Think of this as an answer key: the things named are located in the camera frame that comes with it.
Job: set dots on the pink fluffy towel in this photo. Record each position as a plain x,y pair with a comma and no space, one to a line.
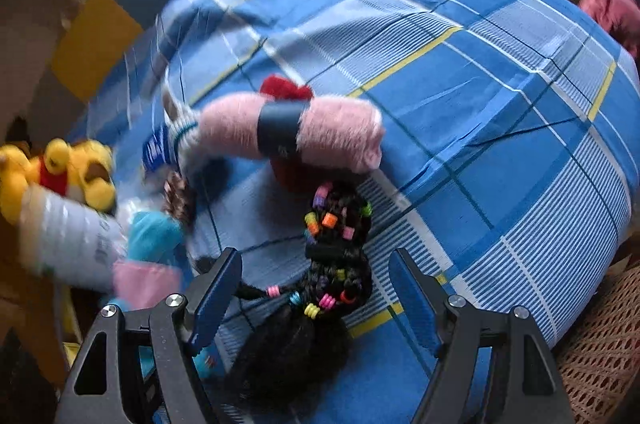
340,129

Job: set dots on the white knitted sock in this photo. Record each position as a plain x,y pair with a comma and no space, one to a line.
182,129

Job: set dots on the blue tissue packet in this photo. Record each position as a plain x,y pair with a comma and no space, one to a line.
156,149

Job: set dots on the blue fluffy sock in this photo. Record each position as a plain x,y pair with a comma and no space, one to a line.
150,234

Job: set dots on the black braided beaded wig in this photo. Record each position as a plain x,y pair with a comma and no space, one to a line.
330,229

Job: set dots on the yellow bear plush toy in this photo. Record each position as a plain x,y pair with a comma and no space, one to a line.
85,164

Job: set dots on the white tin can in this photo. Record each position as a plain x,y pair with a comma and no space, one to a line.
70,234

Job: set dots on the wooden nightstand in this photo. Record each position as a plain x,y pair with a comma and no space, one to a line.
25,304

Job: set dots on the brown scrunchie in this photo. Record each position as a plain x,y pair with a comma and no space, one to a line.
177,199

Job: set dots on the blue plaid bed sheet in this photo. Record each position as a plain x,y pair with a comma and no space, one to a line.
450,104

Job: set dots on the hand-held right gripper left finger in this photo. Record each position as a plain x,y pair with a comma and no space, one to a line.
215,294

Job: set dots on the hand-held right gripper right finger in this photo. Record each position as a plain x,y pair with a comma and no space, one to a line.
415,299

